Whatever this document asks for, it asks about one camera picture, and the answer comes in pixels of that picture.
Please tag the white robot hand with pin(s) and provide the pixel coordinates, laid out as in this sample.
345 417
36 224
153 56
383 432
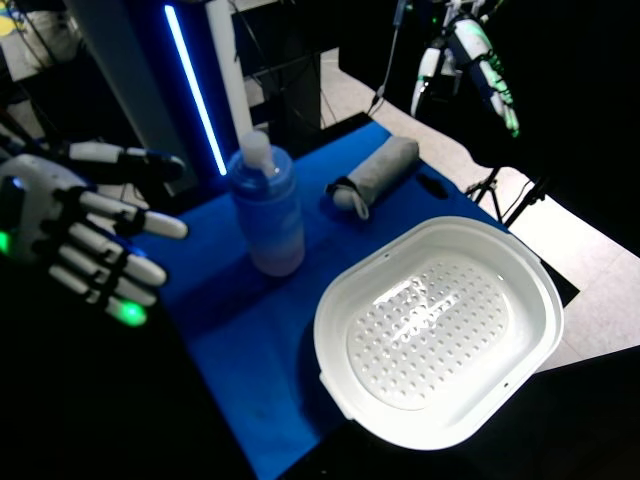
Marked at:
475 45
35 200

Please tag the grey umbrella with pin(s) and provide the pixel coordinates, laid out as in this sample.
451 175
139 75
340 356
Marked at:
380 170

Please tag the blue pink gradient water bottle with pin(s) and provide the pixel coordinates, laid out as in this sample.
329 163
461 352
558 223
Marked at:
270 225

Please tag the black tripod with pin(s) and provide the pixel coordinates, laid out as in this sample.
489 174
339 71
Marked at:
495 195

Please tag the grey metal column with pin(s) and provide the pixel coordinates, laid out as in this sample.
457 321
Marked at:
125 75

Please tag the black metal rack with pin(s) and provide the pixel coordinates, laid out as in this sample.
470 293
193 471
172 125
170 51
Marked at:
300 100

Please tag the blue glowing light strip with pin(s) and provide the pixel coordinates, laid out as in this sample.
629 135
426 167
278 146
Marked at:
195 90

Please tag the blue table mat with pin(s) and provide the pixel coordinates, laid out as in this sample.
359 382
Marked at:
250 325

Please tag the white perforated plastic basin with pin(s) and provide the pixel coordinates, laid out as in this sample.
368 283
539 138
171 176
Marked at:
430 325

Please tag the white vertical post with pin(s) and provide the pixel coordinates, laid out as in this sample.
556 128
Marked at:
230 65

